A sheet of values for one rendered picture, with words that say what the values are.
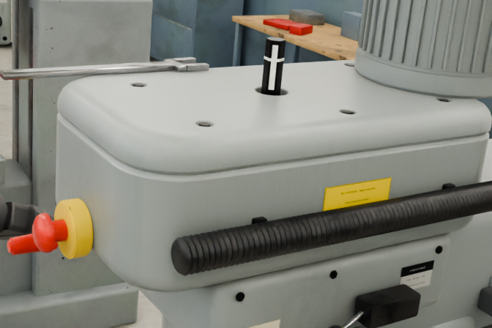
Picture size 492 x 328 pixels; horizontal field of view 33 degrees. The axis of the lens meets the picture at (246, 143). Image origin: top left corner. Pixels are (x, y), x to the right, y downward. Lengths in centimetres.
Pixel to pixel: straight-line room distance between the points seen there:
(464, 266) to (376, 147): 27
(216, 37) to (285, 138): 762
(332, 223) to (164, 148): 19
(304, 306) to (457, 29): 36
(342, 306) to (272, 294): 11
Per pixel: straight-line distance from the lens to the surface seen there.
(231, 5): 842
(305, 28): 678
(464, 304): 112
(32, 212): 153
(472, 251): 108
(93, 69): 93
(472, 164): 98
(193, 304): 88
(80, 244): 84
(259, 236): 77
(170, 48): 870
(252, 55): 858
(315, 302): 91
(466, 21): 97
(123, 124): 78
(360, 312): 93
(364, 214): 84
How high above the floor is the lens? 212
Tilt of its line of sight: 18 degrees down
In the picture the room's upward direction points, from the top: 5 degrees clockwise
